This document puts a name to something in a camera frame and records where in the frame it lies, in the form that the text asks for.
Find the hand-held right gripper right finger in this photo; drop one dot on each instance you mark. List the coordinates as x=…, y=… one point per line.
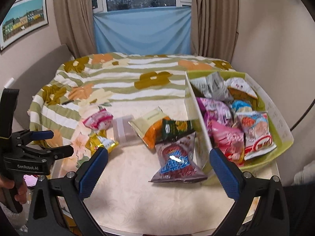
x=225, y=174

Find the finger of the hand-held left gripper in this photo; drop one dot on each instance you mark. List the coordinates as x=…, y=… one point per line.
x=37, y=135
x=56, y=152

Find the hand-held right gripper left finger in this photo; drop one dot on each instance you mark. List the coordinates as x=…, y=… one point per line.
x=94, y=173

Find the large pink snack packet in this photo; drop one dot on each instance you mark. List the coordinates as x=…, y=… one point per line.
x=227, y=140

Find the pink and blue cartoon snack packet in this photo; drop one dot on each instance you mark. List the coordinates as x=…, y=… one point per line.
x=256, y=132

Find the purple and pink snack packet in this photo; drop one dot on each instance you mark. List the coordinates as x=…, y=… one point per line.
x=216, y=108

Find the light blue snack packet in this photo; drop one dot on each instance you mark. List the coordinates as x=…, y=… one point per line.
x=242, y=105

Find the yellow-green cardboard box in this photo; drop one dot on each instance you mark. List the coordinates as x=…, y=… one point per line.
x=283, y=132

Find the white and orange snack packet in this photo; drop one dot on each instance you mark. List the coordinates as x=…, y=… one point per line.
x=242, y=87

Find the person's left hand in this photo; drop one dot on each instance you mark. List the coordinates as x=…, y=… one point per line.
x=21, y=191

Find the phone with pink screen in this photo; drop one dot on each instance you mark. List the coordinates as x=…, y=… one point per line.
x=31, y=182

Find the gold yellow snack packet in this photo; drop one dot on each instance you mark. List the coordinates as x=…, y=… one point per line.
x=102, y=143

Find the yellow box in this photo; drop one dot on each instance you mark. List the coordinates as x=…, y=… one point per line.
x=69, y=217

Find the small pink snack packet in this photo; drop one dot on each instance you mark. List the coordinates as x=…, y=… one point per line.
x=97, y=120

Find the clear plastic box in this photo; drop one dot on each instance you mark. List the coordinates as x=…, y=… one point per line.
x=124, y=130

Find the grey bed headboard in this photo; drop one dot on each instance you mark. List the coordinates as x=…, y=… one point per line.
x=37, y=78

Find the dark green snack packet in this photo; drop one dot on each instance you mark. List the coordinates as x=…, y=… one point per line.
x=176, y=127

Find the cream and orange snack packet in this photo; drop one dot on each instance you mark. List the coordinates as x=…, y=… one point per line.
x=150, y=125

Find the white appliance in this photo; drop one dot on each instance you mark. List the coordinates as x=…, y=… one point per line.
x=305, y=174

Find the floral striped blanket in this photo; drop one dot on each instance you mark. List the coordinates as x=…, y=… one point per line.
x=118, y=88

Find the black curved pole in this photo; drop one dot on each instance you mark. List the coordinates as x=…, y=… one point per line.
x=304, y=118

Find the framed picture of houses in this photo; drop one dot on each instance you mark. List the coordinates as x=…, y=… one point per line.
x=22, y=22

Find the beige curtain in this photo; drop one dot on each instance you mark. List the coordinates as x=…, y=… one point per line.
x=73, y=17
x=214, y=17

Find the light blue cloth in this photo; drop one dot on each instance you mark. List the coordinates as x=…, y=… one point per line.
x=142, y=32

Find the white wall switch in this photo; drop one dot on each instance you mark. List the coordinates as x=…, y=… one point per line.
x=9, y=81

